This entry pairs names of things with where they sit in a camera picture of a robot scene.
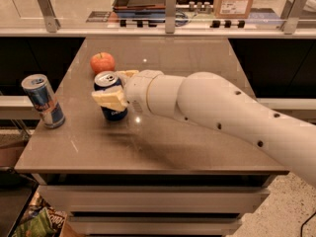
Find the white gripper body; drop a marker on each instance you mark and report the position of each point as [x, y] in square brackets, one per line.
[137, 90]

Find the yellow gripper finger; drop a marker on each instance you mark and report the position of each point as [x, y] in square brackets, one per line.
[112, 98]
[127, 73]

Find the blue pepsi can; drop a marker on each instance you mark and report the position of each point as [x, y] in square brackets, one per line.
[107, 80]

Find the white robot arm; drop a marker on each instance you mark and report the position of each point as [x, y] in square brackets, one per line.
[211, 101]

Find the silver blue redbull can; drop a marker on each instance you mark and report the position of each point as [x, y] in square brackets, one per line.
[39, 91]

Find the red apple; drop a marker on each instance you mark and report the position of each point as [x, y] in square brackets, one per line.
[102, 61]

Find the stacked trays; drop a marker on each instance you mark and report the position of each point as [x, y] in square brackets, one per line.
[140, 8]

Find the grey lower drawer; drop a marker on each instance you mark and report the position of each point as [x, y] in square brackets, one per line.
[155, 226]

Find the grey drawer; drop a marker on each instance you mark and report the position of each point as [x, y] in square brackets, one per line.
[155, 226]
[153, 199]

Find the green chip bag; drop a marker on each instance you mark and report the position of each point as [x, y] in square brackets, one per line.
[46, 223]

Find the grey upper drawer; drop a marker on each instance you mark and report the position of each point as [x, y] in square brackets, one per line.
[153, 199]

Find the middle metal bracket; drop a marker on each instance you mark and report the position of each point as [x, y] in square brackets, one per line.
[170, 12]

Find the metal bracket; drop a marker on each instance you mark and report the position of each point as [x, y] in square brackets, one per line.
[170, 12]
[292, 15]
[52, 24]

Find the left metal bracket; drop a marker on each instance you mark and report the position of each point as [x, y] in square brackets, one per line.
[52, 24]

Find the right metal bracket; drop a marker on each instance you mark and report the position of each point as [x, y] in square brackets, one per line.
[292, 15]

